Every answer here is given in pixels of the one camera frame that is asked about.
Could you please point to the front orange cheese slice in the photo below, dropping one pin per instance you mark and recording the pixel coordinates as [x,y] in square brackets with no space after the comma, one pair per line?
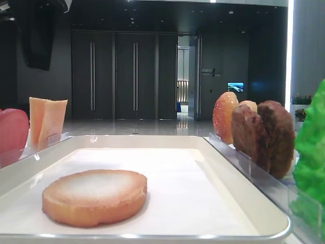
[53,119]

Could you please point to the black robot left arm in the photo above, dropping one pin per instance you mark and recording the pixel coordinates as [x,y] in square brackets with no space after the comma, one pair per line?
[36,22]

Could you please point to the tan bun slice behind patties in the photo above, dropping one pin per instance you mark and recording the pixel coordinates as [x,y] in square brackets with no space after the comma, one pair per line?
[251,104]

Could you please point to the front red tomato slice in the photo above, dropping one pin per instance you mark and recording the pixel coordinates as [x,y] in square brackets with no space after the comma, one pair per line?
[14,129]

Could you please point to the brown meat patty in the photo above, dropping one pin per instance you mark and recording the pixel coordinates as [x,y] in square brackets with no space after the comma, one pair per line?
[249,136]
[279,126]

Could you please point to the white rectangular tray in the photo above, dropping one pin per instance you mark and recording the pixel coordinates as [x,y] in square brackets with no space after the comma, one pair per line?
[195,195]

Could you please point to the clear acrylic tomato pusher rack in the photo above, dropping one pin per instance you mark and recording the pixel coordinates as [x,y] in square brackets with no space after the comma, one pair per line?
[10,157]

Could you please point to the clear acrylic right rack rail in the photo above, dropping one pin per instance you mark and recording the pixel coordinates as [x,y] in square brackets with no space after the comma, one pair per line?
[282,192]

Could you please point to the rear orange cheese slice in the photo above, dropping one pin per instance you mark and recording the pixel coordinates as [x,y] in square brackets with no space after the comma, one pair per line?
[36,112]

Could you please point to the potted plants by window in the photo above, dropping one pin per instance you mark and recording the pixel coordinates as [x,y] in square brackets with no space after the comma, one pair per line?
[299,102]

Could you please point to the wall mounted small screen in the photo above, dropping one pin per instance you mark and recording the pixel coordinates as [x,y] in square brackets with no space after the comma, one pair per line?
[236,87]

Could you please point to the rear brown meat patty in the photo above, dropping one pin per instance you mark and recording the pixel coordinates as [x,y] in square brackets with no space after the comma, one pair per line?
[249,136]

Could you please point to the orange cheese slice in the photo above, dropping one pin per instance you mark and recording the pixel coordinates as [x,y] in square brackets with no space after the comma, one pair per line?
[53,119]
[36,112]

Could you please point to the orange bun top slice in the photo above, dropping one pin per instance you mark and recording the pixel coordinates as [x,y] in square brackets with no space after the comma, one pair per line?
[222,116]

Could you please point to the round bread slice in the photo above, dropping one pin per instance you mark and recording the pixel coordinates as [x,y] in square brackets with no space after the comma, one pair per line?
[95,197]

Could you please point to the clear acrylic cheese pusher rack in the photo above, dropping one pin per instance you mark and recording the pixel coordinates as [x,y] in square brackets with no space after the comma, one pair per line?
[51,140]

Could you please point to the green lettuce leaf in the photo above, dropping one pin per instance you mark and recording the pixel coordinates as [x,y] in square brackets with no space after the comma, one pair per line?
[309,170]

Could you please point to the front brown meat patty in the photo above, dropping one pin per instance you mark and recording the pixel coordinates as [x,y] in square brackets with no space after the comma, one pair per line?
[279,126]

